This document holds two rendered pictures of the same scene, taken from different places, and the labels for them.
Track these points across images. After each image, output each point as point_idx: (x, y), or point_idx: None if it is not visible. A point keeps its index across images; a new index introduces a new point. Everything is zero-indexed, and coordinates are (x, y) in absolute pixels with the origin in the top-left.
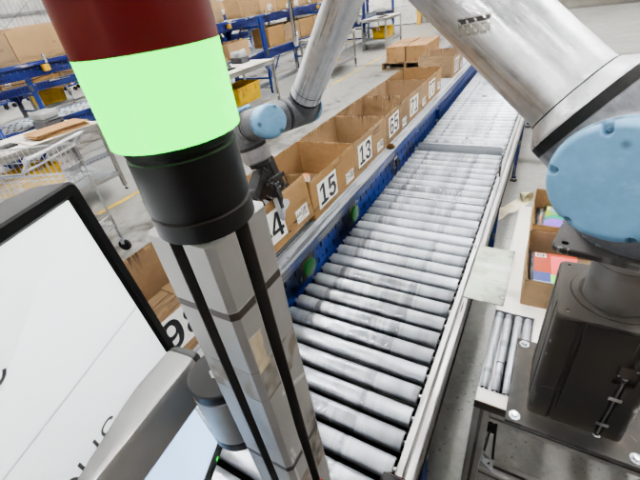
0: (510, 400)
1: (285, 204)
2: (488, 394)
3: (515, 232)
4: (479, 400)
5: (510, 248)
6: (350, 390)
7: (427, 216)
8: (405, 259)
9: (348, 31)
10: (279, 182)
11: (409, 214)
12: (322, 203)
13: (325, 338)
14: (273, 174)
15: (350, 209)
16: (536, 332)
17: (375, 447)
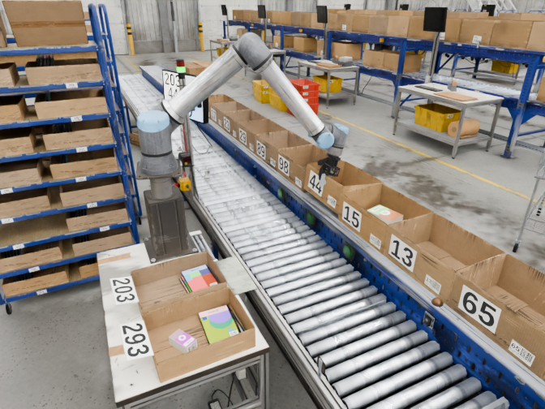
0: (188, 233)
1: (323, 181)
2: (196, 233)
3: (246, 312)
4: (198, 230)
5: (238, 297)
6: (239, 213)
7: (318, 293)
8: (285, 258)
9: (282, 101)
10: (328, 170)
11: (332, 288)
12: (344, 217)
13: (267, 217)
14: (330, 165)
15: (346, 243)
16: None
17: None
